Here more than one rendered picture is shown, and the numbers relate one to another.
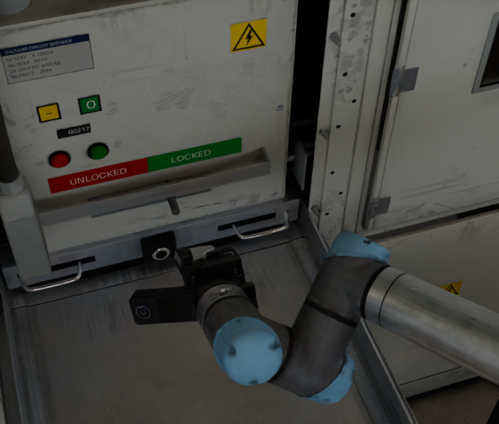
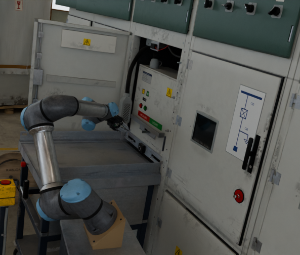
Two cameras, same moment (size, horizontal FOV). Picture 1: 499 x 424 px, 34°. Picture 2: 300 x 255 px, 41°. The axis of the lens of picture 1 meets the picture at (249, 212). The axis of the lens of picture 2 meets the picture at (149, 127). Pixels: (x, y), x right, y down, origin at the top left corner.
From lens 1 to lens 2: 2.26 m
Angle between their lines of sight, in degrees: 70
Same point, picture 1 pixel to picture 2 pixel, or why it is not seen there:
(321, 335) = not seen: hidden behind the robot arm
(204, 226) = (150, 151)
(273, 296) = not seen: hidden behind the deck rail
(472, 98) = (190, 142)
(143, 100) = (153, 98)
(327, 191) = (165, 157)
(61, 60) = (147, 79)
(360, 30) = (177, 98)
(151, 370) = (106, 152)
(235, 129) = (162, 121)
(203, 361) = (110, 157)
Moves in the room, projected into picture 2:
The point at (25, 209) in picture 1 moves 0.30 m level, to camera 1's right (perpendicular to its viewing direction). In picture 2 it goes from (123, 99) to (127, 112)
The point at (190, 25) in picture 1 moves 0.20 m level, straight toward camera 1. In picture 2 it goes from (163, 83) to (130, 79)
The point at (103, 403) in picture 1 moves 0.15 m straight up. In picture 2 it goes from (96, 147) to (98, 125)
